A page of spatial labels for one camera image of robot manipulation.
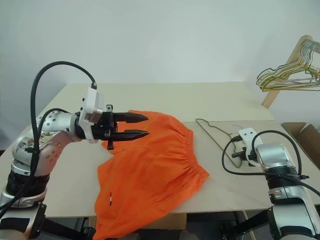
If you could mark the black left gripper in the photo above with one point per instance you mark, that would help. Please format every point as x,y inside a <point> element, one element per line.
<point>106,127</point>

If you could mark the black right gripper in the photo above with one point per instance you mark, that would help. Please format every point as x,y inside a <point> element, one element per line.
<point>240,154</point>

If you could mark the orange shorts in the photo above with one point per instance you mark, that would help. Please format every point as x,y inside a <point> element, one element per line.
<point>150,162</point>

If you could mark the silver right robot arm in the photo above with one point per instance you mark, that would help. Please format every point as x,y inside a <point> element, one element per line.
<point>272,155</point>

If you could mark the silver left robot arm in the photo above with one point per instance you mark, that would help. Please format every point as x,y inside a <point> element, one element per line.
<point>50,155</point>

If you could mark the wooden clothes rack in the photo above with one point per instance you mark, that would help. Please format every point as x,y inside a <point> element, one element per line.
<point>271,97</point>

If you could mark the open cardboard box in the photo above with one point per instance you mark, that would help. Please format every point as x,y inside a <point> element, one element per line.
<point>310,135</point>

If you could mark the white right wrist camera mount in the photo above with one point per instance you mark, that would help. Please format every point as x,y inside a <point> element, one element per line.
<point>247,133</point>

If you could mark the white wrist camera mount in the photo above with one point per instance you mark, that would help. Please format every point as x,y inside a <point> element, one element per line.
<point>88,105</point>
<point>247,133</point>

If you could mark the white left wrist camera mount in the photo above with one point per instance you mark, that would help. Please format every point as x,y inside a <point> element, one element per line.
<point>88,105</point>

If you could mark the black table frame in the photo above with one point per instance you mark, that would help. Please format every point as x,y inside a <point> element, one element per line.
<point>225,226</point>

